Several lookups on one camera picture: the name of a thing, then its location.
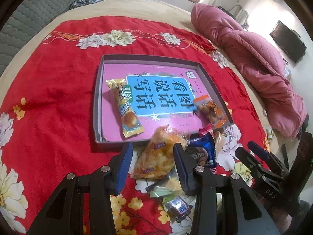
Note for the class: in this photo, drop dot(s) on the pink quilt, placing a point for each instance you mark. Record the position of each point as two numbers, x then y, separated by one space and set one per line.
244 53

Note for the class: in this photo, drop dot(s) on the beige bedsheet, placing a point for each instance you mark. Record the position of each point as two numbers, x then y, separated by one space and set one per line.
146 7

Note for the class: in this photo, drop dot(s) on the pink book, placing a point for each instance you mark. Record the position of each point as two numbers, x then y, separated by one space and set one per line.
111 117

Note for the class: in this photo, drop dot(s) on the dark wooden furniture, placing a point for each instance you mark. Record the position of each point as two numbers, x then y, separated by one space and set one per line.
305 151

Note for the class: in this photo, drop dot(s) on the white metal rack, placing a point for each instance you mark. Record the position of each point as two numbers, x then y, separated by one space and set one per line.
240 14

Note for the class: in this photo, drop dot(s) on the black television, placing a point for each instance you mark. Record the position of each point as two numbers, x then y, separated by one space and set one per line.
288 41

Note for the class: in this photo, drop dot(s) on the brown chocolate bar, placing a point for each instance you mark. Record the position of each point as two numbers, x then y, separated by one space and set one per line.
179 206

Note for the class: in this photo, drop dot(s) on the clear orange-edged snack packet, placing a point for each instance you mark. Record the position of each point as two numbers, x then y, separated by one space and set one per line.
210 112

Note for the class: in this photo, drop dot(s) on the blue patterned cloth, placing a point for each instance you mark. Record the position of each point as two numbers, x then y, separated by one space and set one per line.
88 1

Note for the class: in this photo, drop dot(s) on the orange wafer packet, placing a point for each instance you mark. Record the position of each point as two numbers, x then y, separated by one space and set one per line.
220 140

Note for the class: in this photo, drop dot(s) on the green clear snack packet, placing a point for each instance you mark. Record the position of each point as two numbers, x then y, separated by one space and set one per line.
171 184

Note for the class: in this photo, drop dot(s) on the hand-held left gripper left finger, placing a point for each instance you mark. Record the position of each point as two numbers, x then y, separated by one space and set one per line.
123 169

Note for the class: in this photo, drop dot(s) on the blue cookie packet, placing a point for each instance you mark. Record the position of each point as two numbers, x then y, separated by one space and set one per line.
204 151

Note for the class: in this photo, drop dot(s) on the grey cardboard tray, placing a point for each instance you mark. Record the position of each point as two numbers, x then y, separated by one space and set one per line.
97 102

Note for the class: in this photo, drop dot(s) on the red floral blanket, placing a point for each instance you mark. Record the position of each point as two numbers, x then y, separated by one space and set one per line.
61 102

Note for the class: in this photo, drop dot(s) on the red snack packet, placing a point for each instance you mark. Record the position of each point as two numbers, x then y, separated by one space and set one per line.
207 130

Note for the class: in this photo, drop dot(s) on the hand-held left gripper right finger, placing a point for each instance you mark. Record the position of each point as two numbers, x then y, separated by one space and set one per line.
182 169

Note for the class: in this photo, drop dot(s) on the orange chips bag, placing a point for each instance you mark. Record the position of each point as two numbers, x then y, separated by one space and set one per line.
156 156

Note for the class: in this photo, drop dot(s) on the yellow packet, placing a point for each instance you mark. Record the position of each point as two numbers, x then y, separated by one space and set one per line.
270 134

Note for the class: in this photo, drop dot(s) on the grey quilted headboard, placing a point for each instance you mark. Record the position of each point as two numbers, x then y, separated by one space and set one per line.
36 12

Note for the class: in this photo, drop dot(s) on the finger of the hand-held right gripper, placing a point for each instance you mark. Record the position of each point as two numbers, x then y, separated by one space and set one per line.
249 162
258 150

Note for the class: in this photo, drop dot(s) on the long gold snack packet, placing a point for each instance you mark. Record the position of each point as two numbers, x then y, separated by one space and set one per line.
127 112

